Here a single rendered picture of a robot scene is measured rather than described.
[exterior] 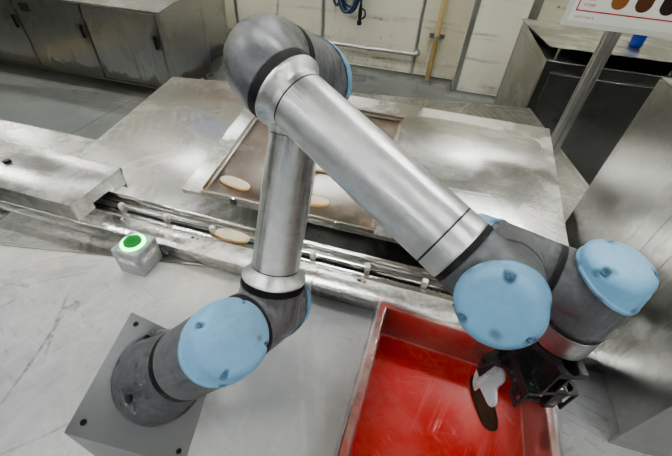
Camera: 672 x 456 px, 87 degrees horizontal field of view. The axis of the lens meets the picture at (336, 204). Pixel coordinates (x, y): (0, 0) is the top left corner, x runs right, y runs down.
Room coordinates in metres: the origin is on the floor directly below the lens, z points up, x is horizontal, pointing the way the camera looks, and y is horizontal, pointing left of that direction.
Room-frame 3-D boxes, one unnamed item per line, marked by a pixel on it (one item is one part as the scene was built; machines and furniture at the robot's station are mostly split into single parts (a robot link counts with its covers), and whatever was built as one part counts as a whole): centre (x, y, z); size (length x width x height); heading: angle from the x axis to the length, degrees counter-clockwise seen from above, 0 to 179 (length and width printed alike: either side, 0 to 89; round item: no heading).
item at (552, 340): (0.26, -0.31, 1.13); 0.08 x 0.08 x 0.05
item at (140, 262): (0.55, 0.47, 0.84); 0.08 x 0.08 x 0.11; 77
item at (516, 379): (0.25, -0.31, 1.05); 0.09 x 0.08 x 0.12; 2
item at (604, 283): (0.26, -0.31, 1.21); 0.09 x 0.08 x 0.11; 60
